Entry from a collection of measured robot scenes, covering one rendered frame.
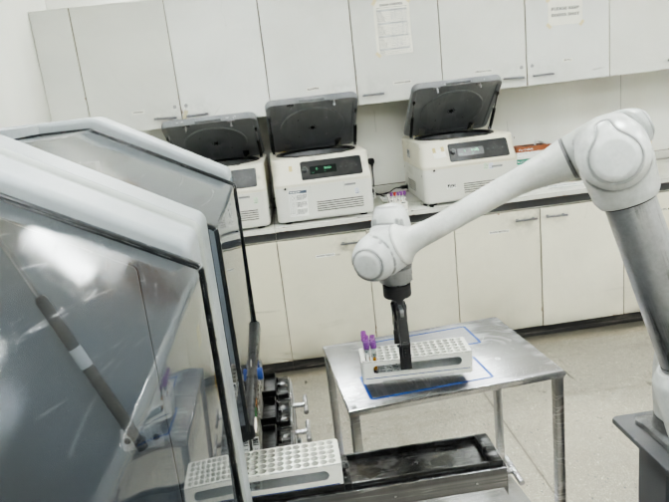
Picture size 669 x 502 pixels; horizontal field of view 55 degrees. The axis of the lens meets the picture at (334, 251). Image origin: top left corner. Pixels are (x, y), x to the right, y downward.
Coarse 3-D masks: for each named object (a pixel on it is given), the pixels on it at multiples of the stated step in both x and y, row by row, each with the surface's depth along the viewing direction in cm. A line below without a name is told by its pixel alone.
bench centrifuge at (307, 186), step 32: (320, 96) 362; (352, 96) 362; (288, 128) 382; (320, 128) 387; (352, 128) 391; (288, 160) 359; (320, 160) 359; (352, 160) 360; (288, 192) 355; (320, 192) 357; (352, 192) 359
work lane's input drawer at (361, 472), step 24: (360, 456) 146; (384, 456) 146; (408, 456) 145; (432, 456) 144; (456, 456) 143; (480, 456) 142; (360, 480) 138; (384, 480) 136; (408, 480) 136; (432, 480) 135; (456, 480) 136; (480, 480) 137; (504, 480) 137
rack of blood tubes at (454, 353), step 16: (384, 352) 175; (416, 352) 173; (432, 352) 171; (448, 352) 170; (464, 352) 170; (368, 368) 170; (384, 368) 174; (400, 368) 172; (416, 368) 176; (432, 368) 170; (448, 368) 170
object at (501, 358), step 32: (480, 320) 214; (352, 352) 200; (480, 352) 190; (512, 352) 187; (352, 384) 178; (384, 384) 176; (416, 384) 174; (448, 384) 172; (480, 384) 170; (512, 384) 171; (352, 416) 165; (512, 480) 216
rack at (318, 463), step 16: (272, 448) 143; (288, 448) 143; (304, 448) 141; (320, 448) 142; (336, 448) 140; (256, 464) 137; (272, 464) 137; (288, 464) 138; (304, 464) 136; (320, 464) 135; (336, 464) 134; (256, 480) 133; (272, 480) 141; (288, 480) 140; (304, 480) 139; (320, 480) 139; (336, 480) 135
